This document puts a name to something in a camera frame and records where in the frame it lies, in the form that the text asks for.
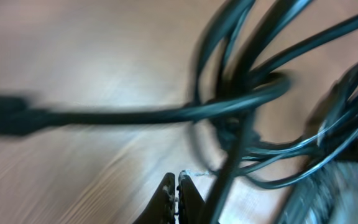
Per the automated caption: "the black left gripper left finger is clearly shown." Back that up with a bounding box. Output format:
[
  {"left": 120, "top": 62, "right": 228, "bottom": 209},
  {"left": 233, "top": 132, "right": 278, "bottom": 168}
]
[{"left": 133, "top": 172, "right": 175, "bottom": 224}]

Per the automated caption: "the thin black usb cable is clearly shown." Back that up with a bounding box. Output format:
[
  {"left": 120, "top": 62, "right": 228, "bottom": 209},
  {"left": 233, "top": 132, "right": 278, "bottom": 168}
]
[{"left": 188, "top": 0, "right": 358, "bottom": 224}]

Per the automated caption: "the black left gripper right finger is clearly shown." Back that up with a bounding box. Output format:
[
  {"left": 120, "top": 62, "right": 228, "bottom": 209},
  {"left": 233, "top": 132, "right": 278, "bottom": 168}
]
[{"left": 177, "top": 170, "right": 204, "bottom": 224}]

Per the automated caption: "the thick black cable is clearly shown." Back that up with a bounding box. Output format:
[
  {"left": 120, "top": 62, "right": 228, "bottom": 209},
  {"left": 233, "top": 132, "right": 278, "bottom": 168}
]
[{"left": 0, "top": 73, "right": 291, "bottom": 138}]

